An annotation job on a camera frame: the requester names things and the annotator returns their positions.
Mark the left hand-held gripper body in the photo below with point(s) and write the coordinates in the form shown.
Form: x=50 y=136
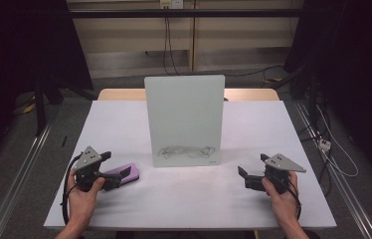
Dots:
x=87 y=158

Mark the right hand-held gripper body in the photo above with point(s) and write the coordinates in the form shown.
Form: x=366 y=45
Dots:
x=281 y=162

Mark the purple board eraser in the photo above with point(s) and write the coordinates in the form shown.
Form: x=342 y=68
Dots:
x=133 y=172

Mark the frosted glass whiteboard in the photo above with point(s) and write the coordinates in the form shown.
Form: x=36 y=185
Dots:
x=184 y=116

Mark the person's right hand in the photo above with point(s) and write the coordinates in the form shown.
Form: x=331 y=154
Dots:
x=281 y=205

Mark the person's left hand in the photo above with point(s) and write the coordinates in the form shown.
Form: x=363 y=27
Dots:
x=82 y=205

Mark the small black floor item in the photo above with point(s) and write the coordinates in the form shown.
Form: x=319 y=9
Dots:
x=64 y=141

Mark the white power strip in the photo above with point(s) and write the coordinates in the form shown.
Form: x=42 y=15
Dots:
x=324 y=144

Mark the wooden table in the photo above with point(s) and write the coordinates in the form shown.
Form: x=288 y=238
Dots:
x=121 y=94

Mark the white table mat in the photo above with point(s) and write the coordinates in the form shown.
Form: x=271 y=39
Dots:
x=174 y=199

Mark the black metal stand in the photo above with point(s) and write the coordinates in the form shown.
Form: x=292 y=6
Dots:
x=39 y=109

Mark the black curtain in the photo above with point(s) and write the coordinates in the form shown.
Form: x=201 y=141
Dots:
x=356 y=49
x=15 y=49

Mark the black horizontal bar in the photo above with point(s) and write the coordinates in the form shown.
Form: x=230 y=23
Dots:
x=124 y=13

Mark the aluminium floor rail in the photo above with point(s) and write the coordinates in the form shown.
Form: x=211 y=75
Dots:
x=339 y=186
x=18 y=182

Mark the white wall outlet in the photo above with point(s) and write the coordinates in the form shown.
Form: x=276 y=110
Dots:
x=171 y=4

